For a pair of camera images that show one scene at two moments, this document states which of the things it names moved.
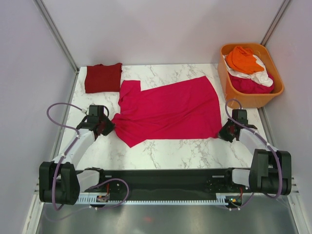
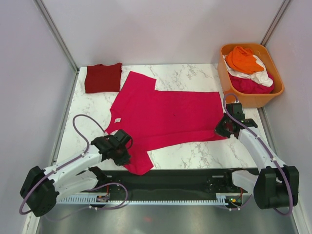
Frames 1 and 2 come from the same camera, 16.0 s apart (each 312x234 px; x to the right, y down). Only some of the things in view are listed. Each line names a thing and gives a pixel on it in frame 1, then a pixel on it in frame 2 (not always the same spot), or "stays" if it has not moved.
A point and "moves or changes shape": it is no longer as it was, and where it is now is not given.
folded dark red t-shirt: (100, 78) stays
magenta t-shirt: (186, 110) moves or changes shape
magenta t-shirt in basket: (246, 85) stays
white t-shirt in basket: (261, 76) stays
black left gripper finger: (107, 131) -> (105, 144)
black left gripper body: (101, 123) -> (120, 149)
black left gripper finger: (108, 126) -> (124, 159)
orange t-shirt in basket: (241, 60) stays
